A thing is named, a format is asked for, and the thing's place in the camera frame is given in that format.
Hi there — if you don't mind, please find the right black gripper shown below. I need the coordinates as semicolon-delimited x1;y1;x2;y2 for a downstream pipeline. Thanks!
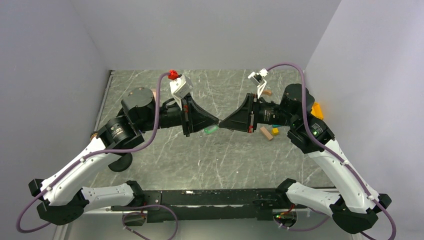
219;92;297;133

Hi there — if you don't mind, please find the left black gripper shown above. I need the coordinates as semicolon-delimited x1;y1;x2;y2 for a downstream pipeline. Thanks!
138;92;220;137

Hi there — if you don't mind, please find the green key tag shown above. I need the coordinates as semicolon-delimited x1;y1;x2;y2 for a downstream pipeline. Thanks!
204;126;217;134

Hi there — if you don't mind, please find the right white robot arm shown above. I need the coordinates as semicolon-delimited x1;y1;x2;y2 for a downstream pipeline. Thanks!
219;83;392;234

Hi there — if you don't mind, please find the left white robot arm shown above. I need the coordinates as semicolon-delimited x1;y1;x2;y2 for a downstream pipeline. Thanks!
28;87;219;226

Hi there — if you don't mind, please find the tan rectangular wooden block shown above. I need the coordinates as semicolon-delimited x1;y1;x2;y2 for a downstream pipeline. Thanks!
259;126;274;141

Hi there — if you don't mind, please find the yellow small wooden block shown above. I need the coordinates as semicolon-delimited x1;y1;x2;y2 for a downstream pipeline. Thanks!
271;127;280;136

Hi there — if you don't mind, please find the brown arch wooden block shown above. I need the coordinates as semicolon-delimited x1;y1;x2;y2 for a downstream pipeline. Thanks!
262;89;273;96

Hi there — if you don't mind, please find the pink microphone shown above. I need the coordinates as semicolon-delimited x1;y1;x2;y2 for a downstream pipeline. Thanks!
151;88;158;102

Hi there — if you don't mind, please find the yellow plastic bin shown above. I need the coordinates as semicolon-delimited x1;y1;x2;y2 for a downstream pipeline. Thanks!
310;102;324;120

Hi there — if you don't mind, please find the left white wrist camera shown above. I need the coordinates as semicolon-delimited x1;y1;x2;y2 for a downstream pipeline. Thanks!
169;74;193;110

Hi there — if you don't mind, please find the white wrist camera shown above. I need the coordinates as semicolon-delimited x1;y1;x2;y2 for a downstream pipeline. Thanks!
169;74;193;110
247;68;269;99

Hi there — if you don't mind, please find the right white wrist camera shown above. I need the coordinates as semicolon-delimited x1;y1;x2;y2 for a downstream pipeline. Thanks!
247;68;269;99

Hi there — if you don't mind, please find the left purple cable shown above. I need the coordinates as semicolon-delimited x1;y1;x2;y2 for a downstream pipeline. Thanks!
15;71;173;234

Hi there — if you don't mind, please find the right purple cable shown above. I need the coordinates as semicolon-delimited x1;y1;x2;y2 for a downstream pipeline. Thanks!
266;62;397;240

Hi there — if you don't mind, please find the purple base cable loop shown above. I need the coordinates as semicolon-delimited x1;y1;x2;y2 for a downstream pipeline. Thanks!
121;205;179;240

